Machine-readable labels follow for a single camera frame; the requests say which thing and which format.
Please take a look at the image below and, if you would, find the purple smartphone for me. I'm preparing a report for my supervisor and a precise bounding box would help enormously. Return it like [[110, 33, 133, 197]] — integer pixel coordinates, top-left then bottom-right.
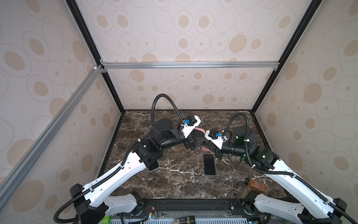
[[203, 154, 216, 175]]

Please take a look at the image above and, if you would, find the phone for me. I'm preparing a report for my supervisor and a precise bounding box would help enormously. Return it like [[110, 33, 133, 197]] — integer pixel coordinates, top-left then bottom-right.
[[193, 127, 206, 138], [148, 161, 159, 172]]

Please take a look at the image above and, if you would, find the pink phone case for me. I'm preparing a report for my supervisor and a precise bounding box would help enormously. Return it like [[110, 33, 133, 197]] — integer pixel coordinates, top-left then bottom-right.
[[201, 146, 212, 153]]

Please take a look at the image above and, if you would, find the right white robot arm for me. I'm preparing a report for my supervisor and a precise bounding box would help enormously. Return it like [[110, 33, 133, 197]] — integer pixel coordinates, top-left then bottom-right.
[[198, 113, 356, 224]]

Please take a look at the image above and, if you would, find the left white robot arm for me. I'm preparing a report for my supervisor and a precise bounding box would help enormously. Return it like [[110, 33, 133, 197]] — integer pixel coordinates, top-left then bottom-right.
[[53, 93, 201, 224]]

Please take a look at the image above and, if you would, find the amber bottle black cap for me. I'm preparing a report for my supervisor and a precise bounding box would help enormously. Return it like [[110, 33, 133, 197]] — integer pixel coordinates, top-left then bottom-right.
[[248, 179, 267, 193]]

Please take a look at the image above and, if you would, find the dark bottle at front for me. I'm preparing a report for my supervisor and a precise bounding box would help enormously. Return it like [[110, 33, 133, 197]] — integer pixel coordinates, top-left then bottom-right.
[[173, 216, 196, 224]]

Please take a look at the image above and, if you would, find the green packet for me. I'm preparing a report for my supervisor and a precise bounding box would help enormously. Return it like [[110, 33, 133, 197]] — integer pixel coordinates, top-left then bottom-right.
[[100, 216, 111, 224]]

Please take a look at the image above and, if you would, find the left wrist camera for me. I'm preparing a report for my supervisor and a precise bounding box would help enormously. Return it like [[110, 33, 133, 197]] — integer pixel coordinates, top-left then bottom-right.
[[181, 115, 201, 138]]

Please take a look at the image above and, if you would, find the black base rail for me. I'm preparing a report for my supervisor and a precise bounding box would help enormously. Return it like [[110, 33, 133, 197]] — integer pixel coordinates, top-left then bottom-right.
[[73, 198, 314, 224]]

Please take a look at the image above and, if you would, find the silver aluminium back rail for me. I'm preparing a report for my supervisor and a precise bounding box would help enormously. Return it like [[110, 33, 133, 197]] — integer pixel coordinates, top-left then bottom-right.
[[103, 61, 280, 70]]

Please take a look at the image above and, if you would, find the silver aluminium rail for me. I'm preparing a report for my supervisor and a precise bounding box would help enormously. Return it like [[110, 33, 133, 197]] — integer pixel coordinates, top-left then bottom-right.
[[1, 64, 104, 210], [103, 61, 280, 70]]

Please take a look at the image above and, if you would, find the silver aluminium left rail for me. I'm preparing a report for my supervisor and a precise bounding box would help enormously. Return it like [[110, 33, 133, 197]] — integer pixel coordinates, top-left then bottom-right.
[[1, 64, 104, 210]]

